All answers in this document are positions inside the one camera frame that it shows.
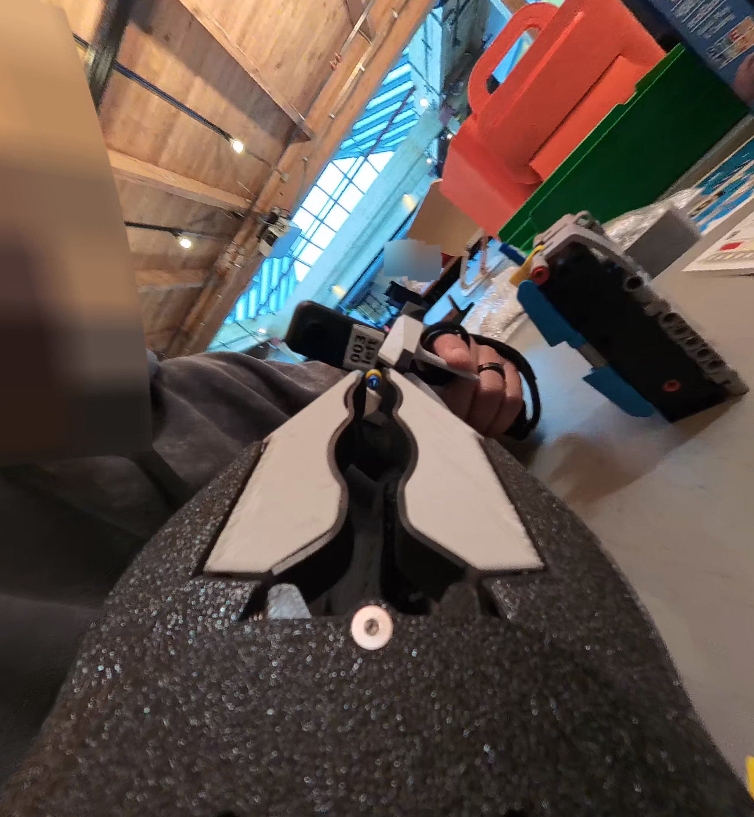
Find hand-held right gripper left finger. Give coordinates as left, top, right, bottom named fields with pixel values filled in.
left=203, top=370, right=368, bottom=602

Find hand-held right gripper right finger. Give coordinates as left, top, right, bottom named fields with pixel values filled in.
left=378, top=370, right=545, bottom=586

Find person's left forearm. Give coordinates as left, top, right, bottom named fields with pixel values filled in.
left=149, top=351, right=358, bottom=511

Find grey desk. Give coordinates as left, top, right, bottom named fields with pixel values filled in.
left=415, top=255, right=754, bottom=783

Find person's left hand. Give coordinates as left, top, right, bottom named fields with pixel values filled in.
left=433, top=332, right=526, bottom=438

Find blue and black brick model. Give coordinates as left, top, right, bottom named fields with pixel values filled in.
left=516, top=211, right=749, bottom=423

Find person's grey sweater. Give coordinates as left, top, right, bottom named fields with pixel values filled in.
left=0, top=440, right=224, bottom=817

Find clear plastic bag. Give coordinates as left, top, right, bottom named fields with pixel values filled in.
left=597, top=188, right=703, bottom=256

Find grey block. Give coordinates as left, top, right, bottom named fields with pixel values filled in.
left=629, top=207, right=701, bottom=277

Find orange plastic case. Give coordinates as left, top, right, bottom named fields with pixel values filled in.
left=442, top=0, right=666, bottom=237

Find green box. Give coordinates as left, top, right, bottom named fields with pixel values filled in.
left=498, top=43, right=751, bottom=246

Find white sheet with blue print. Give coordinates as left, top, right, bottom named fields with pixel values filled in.
left=690, top=121, right=754, bottom=234

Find blue printed kit box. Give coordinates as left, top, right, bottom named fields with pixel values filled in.
left=626, top=0, right=754, bottom=116

